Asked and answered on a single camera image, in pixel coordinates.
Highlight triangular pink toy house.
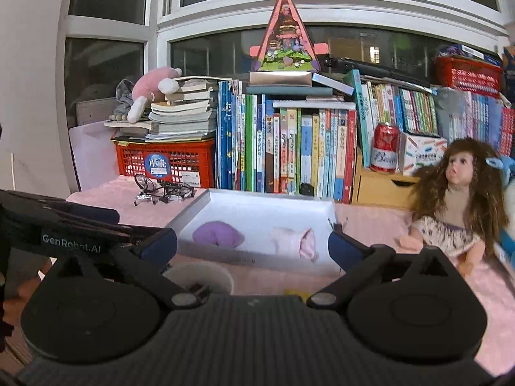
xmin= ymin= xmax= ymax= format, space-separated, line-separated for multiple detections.
xmin=249 ymin=0 xmax=331 ymax=72

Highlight silver rectangular box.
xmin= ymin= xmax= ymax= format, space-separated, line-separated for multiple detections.
xmin=248 ymin=71 xmax=313 ymax=88

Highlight translucent white plastic box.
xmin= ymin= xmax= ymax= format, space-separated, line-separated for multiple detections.
xmin=68 ymin=122 xmax=122 ymax=192

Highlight red drink can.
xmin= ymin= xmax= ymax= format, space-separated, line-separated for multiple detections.
xmin=369 ymin=122 xmax=402 ymax=175

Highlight pale pink knit hat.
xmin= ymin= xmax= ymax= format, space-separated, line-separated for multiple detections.
xmin=270 ymin=226 xmax=320 ymax=262

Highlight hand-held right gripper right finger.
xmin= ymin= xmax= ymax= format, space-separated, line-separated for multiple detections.
xmin=306 ymin=231 xmax=460 ymax=309

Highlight white colourfully printed box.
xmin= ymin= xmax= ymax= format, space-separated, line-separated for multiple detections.
xmin=398 ymin=131 xmax=448 ymax=177

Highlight red plastic crate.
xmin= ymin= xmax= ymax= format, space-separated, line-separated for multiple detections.
xmin=115 ymin=139 xmax=217 ymax=189

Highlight brown-haired doll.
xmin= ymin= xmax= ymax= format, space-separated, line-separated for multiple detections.
xmin=394 ymin=137 xmax=510 ymax=278

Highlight white round cup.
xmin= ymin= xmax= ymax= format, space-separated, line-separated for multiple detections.
xmin=163 ymin=261 xmax=235 ymax=295

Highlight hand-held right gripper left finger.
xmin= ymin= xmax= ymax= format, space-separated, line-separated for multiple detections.
xmin=52 ymin=227 xmax=211 ymax=311

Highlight grey plush toy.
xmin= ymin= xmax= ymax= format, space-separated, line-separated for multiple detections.
xmin=113 ymin=79 xmax=140 ymax=122

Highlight row of thin colourful books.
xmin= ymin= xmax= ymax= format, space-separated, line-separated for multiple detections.
xmin=346 ymin=69 xmax=440 ymax=168

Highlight dark teal flat notebook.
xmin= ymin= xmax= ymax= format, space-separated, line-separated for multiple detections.
xmin=245 ymin=85 xmax=335 ymax=97

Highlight row of tall picture books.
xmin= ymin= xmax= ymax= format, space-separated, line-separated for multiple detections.
xmin=215 ymin=80 xmax=359 ymax=204

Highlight blue flat box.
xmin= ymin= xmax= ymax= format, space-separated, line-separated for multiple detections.
xmin=436 ymin=44 xmax=503 ymax=67

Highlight stack of worn paperback books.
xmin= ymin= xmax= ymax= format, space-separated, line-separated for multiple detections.
xmin=104 ymin=76 xmax=220 ymax=142

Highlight small wooden drawer box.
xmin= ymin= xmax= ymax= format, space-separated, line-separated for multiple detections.
xmin=354 ymin=149 xmax=421 ymax=210

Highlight white flat book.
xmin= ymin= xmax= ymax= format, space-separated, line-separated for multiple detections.
xmin=312 ymin=71 xmax=355 ymax=93

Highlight red plastic basket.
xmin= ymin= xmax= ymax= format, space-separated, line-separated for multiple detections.
xmin=434 ymin=55 xmax=504 ymax=98

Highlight purple soft pouch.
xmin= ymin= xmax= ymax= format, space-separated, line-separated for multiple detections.
xmin=192 ymin=220 xmax=244 ymax=248

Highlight row of blue-spined books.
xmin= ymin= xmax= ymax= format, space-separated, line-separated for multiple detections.
xmin=432 ymin=87 xmax=515 ymax=158

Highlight light blue plush toy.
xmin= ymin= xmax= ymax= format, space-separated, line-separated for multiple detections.
xmin=497 ymin=156 xmax=515 ymax=266

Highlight pink fluffy blanket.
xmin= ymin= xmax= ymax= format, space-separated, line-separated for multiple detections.
xmin=65 ymin=174 xmax=515 ymax=375

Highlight grey storage box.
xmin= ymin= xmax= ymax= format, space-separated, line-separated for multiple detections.
xmin=76 ymin=100 xmax=117 ymax=126

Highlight black model bicycle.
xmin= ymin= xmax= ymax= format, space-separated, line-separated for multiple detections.
xmin=134 ymin=173 xmax=198 ymax=206

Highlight pink plush toy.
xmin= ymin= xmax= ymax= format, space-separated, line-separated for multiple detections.
xmin=128 ymin=67 xmax=183 ymax=125

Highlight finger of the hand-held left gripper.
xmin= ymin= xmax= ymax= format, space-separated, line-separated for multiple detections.
xmin=82 ymin=224 xmax=170 ymax=250
xmin=42 ymin=198 xmax=121 ymax=226

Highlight white window frame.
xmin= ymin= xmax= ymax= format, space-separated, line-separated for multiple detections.
xmin=60 ymin=0 xmax=512 ymax=194

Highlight long black case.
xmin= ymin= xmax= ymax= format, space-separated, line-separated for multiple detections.
xmin=324 ymin=57 xmax=435 ymax=85

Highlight white shallow tray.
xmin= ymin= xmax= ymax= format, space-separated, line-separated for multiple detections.
xmin=167 ymin=188 xmax=342 ymax=278

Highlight spiral-bound notebook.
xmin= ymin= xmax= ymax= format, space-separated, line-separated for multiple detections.
xmin=273 ymin=99 xmax=357 ymax=110

